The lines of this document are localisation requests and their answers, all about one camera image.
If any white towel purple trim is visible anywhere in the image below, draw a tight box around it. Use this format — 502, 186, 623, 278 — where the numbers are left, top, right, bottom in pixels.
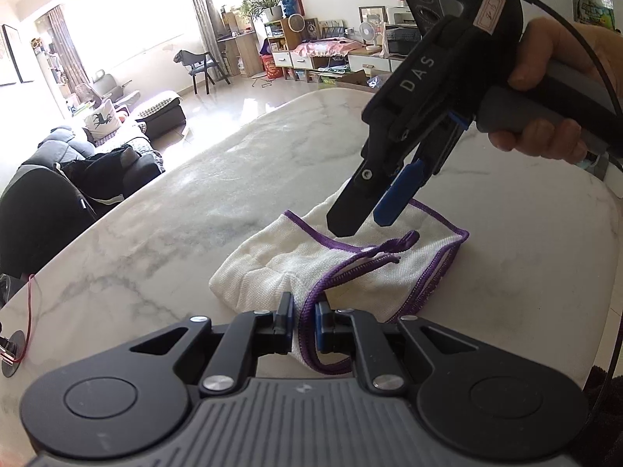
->
209, 197, 469, 375

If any right hand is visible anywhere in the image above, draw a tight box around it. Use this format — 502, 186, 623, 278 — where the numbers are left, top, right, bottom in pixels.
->
489, 16, 623, 166

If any open cardboard box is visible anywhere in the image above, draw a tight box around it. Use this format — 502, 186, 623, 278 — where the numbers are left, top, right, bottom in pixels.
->
336, 70, 391, 92

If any potted green plant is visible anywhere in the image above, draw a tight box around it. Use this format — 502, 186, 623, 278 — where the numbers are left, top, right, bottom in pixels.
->
243, 0, 293, 23

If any dark wooden chair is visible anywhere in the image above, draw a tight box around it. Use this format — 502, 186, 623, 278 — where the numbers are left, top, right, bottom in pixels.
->
173, 49, 230, 94

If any checkered ottoman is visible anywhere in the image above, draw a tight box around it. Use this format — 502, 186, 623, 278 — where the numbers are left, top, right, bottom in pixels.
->
131, 91, 186, 139

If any dark grey sofa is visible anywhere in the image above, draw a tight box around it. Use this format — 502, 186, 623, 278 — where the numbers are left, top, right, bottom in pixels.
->
26, 109, 165, 213

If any round grey phone stand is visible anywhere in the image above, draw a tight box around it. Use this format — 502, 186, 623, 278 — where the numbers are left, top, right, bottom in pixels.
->
1, 330, 26, 378

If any white horse print cushion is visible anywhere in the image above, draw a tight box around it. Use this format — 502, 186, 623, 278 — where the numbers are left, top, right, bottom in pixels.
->
84, 99, 121, 142

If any grey recliner chair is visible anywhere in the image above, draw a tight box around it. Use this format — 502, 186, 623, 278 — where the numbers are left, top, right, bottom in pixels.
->
75, 70, 141, 109

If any red charging cable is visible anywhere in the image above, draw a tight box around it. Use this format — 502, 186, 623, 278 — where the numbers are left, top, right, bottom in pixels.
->
8, 274, 38, 365

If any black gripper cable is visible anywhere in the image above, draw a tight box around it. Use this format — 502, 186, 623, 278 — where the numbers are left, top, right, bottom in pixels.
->
478, 0, 623, 400

